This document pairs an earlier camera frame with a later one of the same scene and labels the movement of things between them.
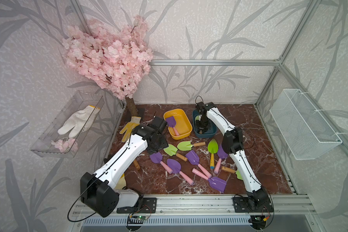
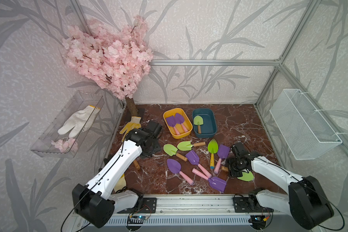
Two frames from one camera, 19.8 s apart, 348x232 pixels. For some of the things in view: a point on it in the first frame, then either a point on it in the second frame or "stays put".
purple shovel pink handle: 156,157 → 179,119
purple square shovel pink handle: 222,155 stays put
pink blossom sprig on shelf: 65,144 stays put
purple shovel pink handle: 171,122 stays put
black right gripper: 203,129 → 233,174
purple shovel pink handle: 176,167 stays put
